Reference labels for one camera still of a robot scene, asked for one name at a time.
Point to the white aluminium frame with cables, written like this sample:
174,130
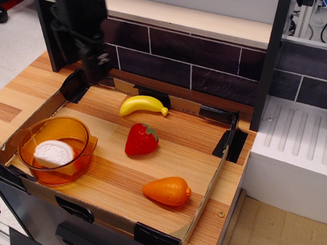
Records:
307,22

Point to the yellow toy banana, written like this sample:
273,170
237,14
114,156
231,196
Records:
143,102

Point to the dark brick backsplash shelf unit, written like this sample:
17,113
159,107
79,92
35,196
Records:
219,62

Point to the white and orange toy sushi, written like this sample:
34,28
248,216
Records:
57,154

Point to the red toy strawberry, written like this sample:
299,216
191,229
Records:
142,139

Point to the orange toy carrot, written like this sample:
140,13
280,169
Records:
172,191

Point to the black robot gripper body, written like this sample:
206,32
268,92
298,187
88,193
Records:
77,24

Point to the white ridged sink drainboard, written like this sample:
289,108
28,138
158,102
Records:
287,166

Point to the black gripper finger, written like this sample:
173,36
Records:
95,58

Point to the black caster wheel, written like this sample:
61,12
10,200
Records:
3,15

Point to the orange transparent plastic pot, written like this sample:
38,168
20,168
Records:
66,129

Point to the cardboard fence with black tape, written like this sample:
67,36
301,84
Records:
106,205

